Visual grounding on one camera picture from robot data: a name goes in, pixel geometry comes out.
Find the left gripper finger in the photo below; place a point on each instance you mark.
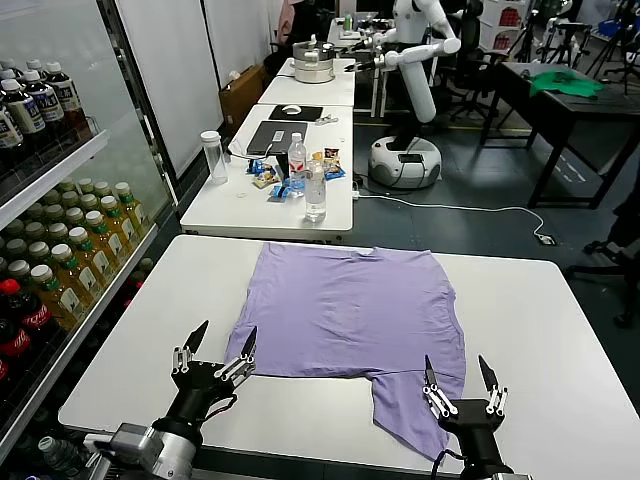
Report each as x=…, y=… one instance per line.
x=184, y=357
x=239, y=367

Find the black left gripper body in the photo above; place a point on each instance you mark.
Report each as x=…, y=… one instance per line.
x=197, y=387

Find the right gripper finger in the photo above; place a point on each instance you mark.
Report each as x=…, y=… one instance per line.
x=439, y=400
x=496, y=400

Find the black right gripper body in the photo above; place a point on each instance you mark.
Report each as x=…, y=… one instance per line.
x=475, y=425

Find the purple t-shirt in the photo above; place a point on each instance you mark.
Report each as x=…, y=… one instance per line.
x=350, y=310

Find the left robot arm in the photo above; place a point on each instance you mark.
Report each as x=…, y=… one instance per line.
x=150, y=450

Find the yellow tea bottle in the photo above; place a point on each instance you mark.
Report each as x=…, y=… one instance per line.
x=100, y=242
x=89, y=201
x=85, y=260
x=115, y=225
x=127, y=210
x=56, y=231
x=70, y=280
x=74, y=215
x=52, y=300
x=102, y=187

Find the white rectangular desk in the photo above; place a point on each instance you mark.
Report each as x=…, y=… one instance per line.
x=220, y=210
x=345, y=72
x=310, y=92

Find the small water bottle green label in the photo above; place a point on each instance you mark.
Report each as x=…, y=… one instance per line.
x=55, y=452

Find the cola bottle red cap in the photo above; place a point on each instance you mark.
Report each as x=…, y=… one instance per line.
x=25, y=320
x=12, y=350

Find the white power strip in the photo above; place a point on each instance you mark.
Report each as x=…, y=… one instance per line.
x=547, y=239

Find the blue snack packet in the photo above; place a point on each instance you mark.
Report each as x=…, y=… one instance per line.
x=255, y=166
x=280, y=192
x=334, y=172

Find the clear unlabelled water bottle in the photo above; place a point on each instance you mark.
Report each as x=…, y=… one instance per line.
x=316, y=195

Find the tan cracker packet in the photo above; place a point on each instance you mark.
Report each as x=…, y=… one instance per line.
x=265, y=180

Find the clear tumbler white lid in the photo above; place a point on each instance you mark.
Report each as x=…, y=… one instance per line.
x=216, y=160

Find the white plug adapter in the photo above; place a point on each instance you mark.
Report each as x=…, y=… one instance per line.
x=356, y=192

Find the water bottle red label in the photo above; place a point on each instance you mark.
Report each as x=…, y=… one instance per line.
x=297, y=165

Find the black swivel chair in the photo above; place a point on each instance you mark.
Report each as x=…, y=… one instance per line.
x=627, y=225

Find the pale snack packet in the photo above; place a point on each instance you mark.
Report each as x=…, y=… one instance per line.
x=317, y=155

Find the glass door drinks fridge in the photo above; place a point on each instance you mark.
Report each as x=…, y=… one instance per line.
x=50, y=172

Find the dark grey laptop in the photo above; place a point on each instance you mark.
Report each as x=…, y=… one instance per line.
x=265, y=137

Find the dark snack packet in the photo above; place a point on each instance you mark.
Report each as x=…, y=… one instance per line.
x=332, y=152

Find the small white gadget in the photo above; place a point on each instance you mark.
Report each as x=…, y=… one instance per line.
x=326, y=119

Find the white computer mouse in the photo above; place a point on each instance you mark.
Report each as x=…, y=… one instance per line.
x=291, y=109

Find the black mouse pad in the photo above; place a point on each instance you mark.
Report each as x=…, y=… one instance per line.
x=310, y=112

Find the brown cardboard box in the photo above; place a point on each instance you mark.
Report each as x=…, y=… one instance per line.
x=240, y=97

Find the dark tea bottle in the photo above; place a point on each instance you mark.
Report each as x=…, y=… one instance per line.
x=33, y=64
x=42, y=105
x=62, y=97
x=10, y=120

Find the black table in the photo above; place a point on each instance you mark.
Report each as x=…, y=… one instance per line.
x=575, y=107

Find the steel steamer pot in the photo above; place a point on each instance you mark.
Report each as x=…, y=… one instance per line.
x=312, y=67

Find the white wheeled humanoid robot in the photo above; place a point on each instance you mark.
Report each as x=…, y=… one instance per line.
x=417, y=90

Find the green cloth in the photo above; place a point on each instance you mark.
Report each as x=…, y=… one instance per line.
x=565, y=85

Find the pink garment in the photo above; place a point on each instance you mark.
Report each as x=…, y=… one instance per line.
x=287, y=22

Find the black office chair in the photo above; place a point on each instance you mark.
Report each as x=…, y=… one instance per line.
x=472, y=30

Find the red white cartons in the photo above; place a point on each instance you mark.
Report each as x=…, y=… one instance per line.
x=507, y=25

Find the blue crate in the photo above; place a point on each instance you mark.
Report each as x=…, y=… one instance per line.
x=611, y=27

